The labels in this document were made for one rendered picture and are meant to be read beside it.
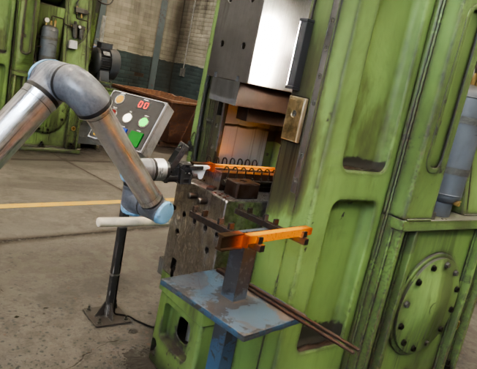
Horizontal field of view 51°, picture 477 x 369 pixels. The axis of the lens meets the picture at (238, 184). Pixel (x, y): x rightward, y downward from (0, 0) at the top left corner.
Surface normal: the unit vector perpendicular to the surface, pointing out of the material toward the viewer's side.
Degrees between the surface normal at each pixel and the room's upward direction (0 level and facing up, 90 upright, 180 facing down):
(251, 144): 90
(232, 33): 90
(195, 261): 90
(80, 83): 63
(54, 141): 90
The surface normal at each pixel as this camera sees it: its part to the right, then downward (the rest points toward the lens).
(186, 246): -0.79, -0.04
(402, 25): 0.59, 0.26
